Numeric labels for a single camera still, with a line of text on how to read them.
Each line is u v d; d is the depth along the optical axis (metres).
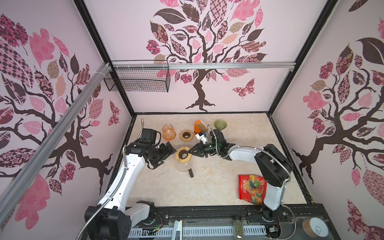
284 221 0.73
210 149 0.77
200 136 0.85
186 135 1.05
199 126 1.00
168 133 1.06
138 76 0.95
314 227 0.66
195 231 0.70
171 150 0.69
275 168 0.49
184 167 0.87
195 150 0.81
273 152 0.52
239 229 0.67
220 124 1.04
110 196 0.40
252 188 0.79
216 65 0.94
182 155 0.85
